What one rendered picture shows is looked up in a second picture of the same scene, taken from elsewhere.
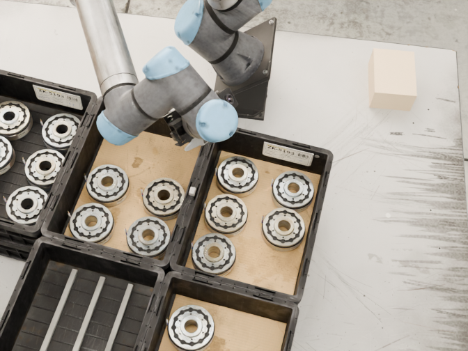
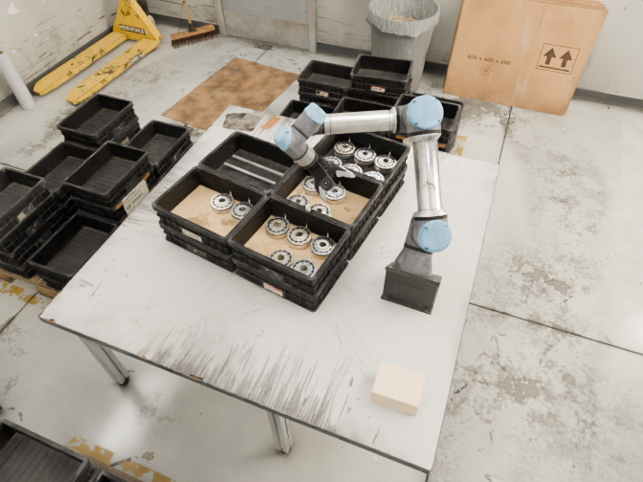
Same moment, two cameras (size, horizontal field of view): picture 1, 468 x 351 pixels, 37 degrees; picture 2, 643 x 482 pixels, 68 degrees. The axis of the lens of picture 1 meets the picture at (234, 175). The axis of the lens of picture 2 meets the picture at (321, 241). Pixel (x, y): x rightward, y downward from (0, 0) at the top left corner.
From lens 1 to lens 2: 1.74 m
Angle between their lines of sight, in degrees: 57
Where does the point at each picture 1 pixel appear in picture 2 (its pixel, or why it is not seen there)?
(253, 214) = (297, 252)
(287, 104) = (391, 316)
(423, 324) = (207, 346)
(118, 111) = not seen: hidden behind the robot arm
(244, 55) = (405, 256)
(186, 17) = not seen: hidden behind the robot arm
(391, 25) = not seen: outside the picture
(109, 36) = (354, 115)
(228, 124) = (277, 137)
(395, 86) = (384, 379)
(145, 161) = (346, 212)
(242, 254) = (275, 242)
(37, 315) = (276, 166)
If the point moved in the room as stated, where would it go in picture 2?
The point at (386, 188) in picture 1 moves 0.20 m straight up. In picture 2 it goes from (307, 358) to (305, 331)
